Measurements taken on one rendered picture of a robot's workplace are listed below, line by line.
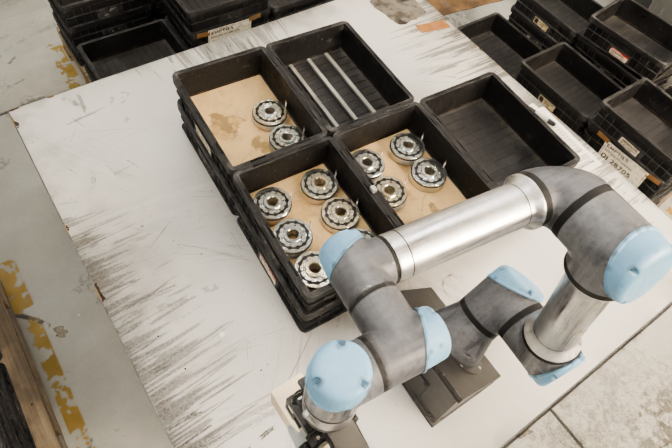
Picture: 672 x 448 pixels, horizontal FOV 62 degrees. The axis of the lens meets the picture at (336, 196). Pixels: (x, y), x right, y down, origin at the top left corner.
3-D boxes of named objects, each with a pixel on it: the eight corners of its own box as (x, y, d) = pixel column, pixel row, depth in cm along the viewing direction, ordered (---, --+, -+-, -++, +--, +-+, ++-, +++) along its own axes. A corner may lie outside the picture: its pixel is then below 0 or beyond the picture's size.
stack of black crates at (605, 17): (646, 114, 288) (704, 44, 251) (606, 139, 275) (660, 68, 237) (584, 64, 306) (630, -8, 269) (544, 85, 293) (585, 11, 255)
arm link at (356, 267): (574, 131, 94) (315, 228, 76) (623, 175, 88) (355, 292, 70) (548, 176, 103) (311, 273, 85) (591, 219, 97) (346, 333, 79)
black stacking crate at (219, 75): (325, 160, 163) (329, 134, 154) (232, 198, 152) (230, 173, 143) (263, 74, 181) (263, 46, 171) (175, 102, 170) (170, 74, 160)
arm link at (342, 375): (392, 381, 64) (326, 415, 61) (376, 406, 73) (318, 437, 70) (359, 322, 68) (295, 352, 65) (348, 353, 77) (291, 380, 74)
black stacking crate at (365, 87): (407, 126, 174) (415, 101, 165) (326, 159, 163) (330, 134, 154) (341, 48, 192) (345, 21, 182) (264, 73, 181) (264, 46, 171)
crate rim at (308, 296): (412, 250, 138) (414, 245, 136) (307, 305, 126) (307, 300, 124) (329, 139, 155) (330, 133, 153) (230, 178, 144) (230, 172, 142)
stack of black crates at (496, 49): (534, 92, 289) (553, 58, 270) (494, 113, 277) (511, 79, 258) (482, 46, 306) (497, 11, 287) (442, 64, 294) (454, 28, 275)
